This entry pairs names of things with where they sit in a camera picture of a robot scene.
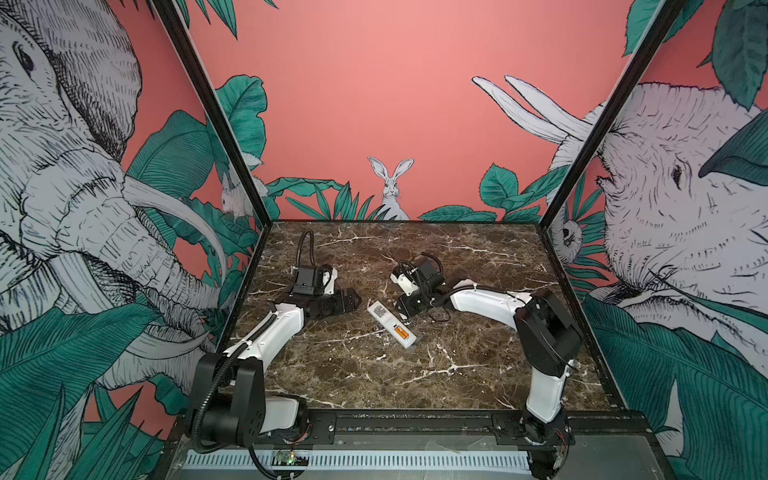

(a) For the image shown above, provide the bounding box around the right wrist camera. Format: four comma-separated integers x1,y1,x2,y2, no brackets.
390,272,420,296

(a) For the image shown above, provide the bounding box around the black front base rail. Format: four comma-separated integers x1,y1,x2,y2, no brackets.
201,408,650,449

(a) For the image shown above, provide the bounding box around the black corner frame post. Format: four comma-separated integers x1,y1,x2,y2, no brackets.
537,0,686,232
152,0,272,229

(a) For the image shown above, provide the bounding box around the black right corner frame post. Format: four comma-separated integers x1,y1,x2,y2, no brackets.
537,0,686,232

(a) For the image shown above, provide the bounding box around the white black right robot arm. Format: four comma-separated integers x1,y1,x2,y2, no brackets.
390,253,584,446

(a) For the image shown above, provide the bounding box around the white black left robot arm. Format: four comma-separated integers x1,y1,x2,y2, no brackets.
185,265,362,454

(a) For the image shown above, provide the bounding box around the black left corner frame post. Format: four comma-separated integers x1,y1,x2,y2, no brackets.
152,0,272,229

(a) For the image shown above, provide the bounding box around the white slotted cable duct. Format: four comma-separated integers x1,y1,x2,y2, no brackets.
179,449,532,474

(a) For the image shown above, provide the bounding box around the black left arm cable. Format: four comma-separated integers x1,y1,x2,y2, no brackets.
295,230,317,268

